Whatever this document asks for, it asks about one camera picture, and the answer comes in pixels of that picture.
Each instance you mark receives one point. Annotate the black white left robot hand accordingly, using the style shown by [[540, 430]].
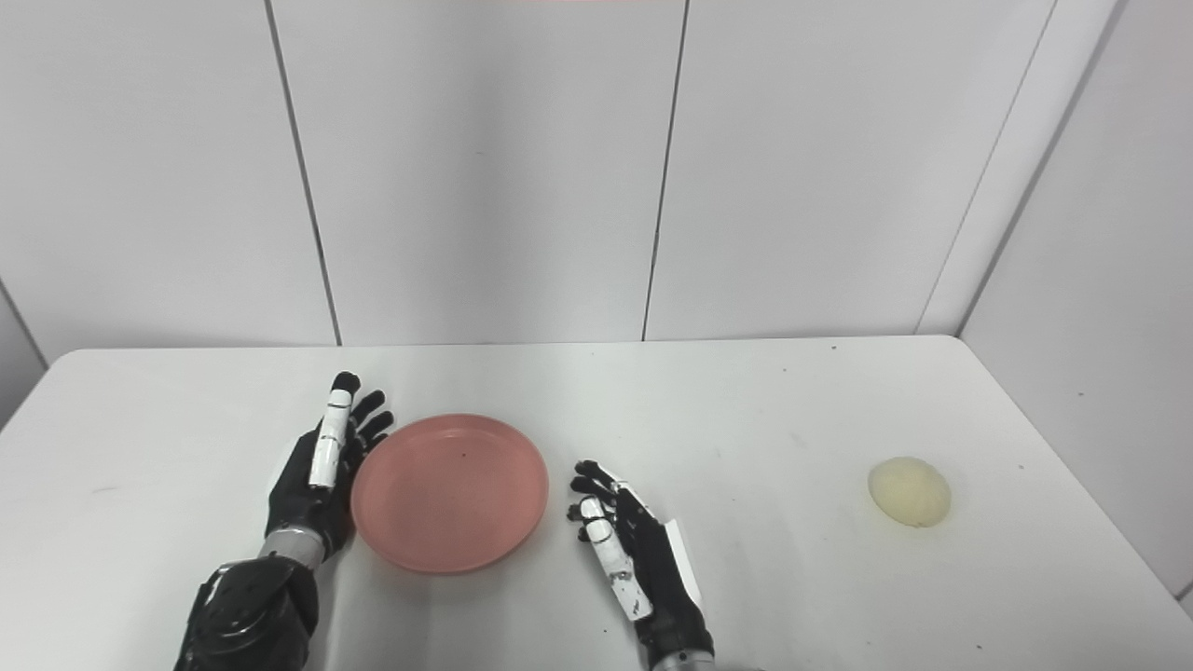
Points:
[[298, 499]]

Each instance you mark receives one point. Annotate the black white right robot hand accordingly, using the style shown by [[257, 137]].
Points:
[[662, 578]]

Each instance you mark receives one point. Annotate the pink round plate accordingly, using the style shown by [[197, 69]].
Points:
[[449, 494]]

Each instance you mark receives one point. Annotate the pale yellow steamed bun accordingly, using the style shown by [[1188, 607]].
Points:
[[909, 491]]

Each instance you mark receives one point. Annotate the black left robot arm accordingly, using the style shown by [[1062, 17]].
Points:
[[247, 610]]

